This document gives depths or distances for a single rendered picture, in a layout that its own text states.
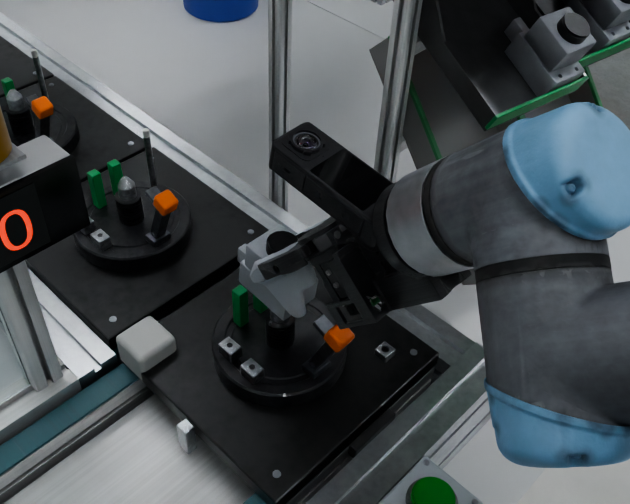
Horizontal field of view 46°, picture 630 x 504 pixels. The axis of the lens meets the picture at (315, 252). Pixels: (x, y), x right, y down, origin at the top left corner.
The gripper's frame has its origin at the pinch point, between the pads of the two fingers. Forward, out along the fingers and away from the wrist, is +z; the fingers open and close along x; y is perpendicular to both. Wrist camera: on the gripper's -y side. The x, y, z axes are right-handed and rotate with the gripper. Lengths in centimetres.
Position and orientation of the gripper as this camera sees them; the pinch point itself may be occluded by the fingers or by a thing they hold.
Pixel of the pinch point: (276, 253)
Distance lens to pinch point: 68.2
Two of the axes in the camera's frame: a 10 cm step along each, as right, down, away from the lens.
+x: 6.9, -4.8, 5.3
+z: -5.1, 1.9, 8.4
